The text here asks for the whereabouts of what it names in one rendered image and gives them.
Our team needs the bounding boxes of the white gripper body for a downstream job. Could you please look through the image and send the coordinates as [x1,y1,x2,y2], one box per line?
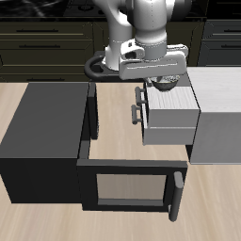
[118,44,189,81]

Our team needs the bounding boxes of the black bowl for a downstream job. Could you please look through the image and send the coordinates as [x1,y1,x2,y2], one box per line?
[150,74,182,93]

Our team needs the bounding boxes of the dark kitchen cupboards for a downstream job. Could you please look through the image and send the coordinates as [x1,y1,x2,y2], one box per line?
[0,0,241,83]

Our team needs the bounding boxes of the black microwave oven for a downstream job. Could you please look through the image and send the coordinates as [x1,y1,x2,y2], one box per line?
[0,81,189,223]

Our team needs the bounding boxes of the white cabinet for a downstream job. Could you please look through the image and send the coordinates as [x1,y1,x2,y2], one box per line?
[185,66,241,166]

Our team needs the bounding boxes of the white drawer with dark handle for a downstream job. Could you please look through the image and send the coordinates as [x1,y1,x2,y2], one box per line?
[134,72,201,129]
[130,104,198,147]

